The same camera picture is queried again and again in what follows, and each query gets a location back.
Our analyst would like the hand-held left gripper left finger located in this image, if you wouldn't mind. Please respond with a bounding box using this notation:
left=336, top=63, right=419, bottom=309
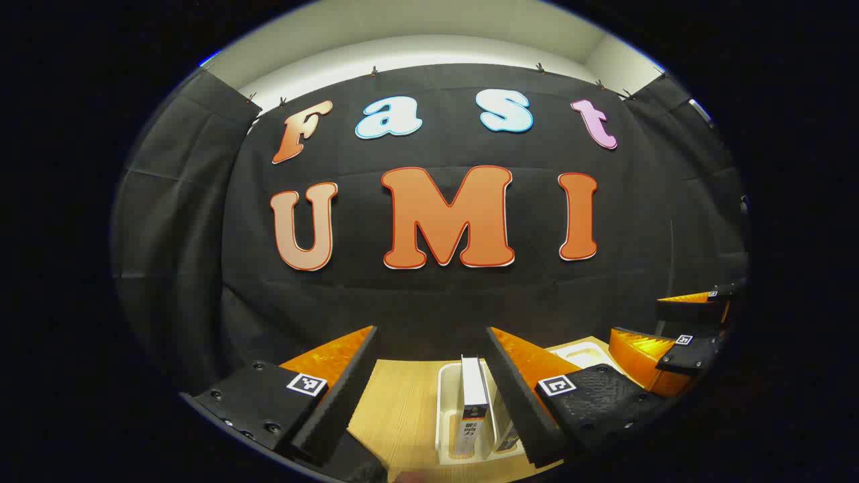
left=191, top=326, right=379, bottom=468

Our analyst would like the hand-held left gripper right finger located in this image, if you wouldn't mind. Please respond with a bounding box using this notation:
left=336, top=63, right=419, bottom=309
left=485, top=327, right=675, bottom=469

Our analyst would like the white spine book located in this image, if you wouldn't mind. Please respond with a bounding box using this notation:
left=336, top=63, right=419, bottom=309
left=456, top=356, right=492, bottom=461

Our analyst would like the white bookshelf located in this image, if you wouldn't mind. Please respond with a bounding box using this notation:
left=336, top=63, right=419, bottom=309
left=435, top=341, right=631, bottom=467

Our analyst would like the black hanging cable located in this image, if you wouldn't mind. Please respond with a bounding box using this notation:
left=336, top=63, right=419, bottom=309
left=666, top=220, right=676, bottom=339

